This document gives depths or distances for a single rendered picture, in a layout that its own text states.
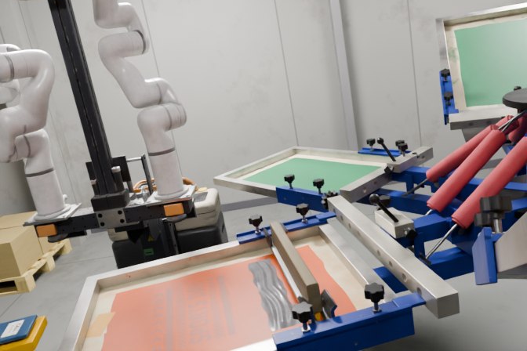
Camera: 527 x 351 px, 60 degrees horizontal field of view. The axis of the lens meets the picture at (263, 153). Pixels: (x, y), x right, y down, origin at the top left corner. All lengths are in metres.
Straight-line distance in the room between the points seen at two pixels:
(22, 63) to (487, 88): 1.89
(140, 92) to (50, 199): 0.50
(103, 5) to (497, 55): 1.80
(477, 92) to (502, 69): 0.19
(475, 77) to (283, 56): 2.36
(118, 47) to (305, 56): 2.95
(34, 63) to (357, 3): 3.37
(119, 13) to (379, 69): 3.20
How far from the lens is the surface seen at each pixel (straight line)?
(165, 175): 1.60
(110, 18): 1.70
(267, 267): 1.38
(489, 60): 2.49
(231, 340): 1.13
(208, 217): 2.21
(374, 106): 4.56
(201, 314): 1.25
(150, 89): 1.62
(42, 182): 1.75
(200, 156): 4.57
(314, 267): 1.35
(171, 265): 1.50
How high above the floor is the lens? 1.60
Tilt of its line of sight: 14 degrees down
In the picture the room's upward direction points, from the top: 10 degrees counter-clockwise
